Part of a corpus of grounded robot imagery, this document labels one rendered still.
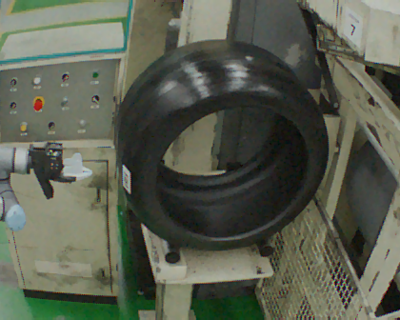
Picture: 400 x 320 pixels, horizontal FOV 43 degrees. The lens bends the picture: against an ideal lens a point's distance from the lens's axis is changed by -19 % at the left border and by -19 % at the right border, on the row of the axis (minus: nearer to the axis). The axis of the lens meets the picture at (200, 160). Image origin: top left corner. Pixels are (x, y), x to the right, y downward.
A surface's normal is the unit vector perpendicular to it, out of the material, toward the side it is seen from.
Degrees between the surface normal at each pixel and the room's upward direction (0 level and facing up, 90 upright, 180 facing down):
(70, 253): 89
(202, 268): 0
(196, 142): 90
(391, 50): 90
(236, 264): 0
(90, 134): 90
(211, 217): 1
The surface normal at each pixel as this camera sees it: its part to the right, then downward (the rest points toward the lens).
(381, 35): 0.19, 0.54
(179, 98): -0.24, -0.13
